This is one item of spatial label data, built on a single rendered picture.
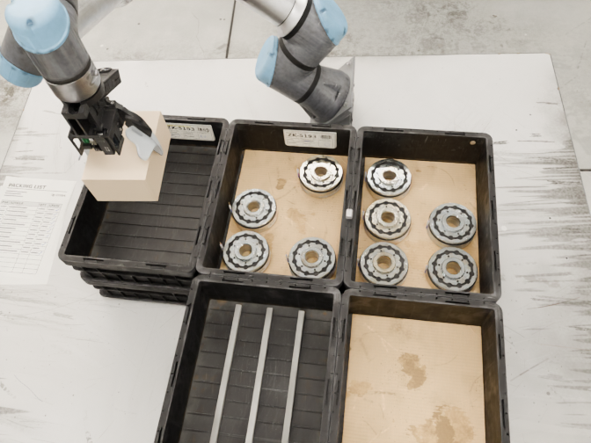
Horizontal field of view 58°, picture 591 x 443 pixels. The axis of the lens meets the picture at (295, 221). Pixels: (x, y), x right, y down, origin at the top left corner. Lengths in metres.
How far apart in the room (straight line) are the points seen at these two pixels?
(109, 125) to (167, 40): 2.05
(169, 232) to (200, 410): 0.41
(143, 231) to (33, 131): 0.62
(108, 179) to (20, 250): 0.59
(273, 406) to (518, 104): 1.08
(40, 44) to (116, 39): 2.26
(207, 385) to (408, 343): 0.41
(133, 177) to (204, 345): 0.38
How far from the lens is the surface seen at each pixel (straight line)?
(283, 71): 1.36
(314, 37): 1.30
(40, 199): 1.62
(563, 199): 1.51
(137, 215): 1.31
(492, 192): 1.18
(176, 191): 1.32
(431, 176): 1.30
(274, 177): 1.29
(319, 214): 1.22
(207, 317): 1.16
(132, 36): 3.06
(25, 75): 1.00
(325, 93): 1.40
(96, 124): 0.92
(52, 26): 0.81
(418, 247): 1.20
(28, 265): 1.53
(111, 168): 1.03
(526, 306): 1.34
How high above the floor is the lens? 1.90
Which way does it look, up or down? 61 degrees down
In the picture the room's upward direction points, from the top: 8 degrees counter-clockwise
